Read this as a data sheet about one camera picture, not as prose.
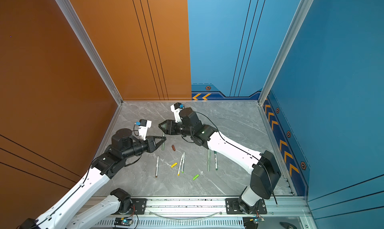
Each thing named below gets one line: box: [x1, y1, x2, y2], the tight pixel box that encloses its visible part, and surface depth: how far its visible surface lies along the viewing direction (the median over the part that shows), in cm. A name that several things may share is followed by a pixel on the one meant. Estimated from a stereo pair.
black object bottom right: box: [279, 221, 297, 229], surface depth 70 cm
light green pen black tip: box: [207, 149, 210, 172], surface depth 91 cm
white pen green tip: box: [214, 150, 218, 171], surface depth 89 cm
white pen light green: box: [181, 152, 185, 174], surface depth 88 cm
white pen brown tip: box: [155, 155, 159, 178], surface depth 87 cm
